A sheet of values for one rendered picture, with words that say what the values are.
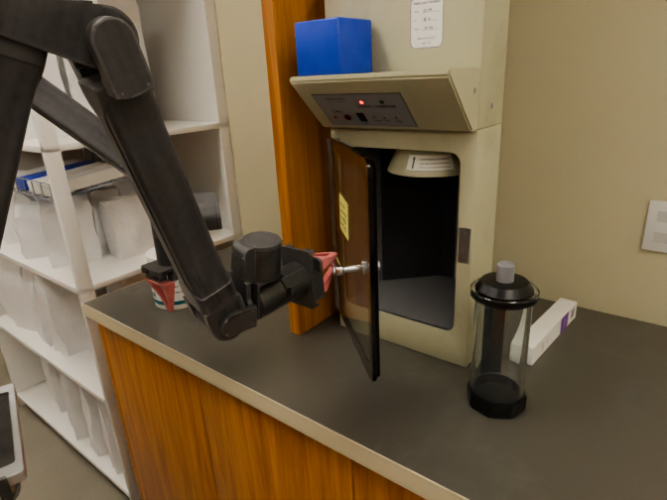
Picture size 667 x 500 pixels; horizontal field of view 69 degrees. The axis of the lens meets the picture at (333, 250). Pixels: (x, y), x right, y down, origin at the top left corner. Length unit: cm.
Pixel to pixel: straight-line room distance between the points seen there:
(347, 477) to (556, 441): 37
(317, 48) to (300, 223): 37
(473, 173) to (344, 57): 30
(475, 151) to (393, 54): 23
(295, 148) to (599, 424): 75
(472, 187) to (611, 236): 50
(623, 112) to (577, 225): 27
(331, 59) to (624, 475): 79
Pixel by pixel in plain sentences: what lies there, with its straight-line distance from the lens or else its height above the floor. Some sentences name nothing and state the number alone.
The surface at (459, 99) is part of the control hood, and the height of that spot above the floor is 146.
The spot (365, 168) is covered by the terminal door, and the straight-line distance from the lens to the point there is 74.
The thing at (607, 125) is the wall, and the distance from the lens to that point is 126.
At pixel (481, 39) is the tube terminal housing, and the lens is 87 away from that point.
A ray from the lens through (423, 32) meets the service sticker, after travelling 92.
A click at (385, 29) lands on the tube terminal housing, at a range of 95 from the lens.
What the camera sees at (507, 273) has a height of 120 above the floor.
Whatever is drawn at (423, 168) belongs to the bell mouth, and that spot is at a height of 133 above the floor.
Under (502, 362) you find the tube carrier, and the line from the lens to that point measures 86.
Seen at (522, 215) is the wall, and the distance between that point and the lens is 134.
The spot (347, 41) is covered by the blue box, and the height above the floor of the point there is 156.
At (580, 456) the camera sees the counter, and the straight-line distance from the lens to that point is 89.
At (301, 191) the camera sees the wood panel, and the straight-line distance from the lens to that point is 106.
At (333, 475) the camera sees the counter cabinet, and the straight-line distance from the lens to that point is 100.
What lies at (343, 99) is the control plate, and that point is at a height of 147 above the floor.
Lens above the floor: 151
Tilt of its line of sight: 20 degrees down
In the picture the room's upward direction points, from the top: 3 degrees counter-clockwise
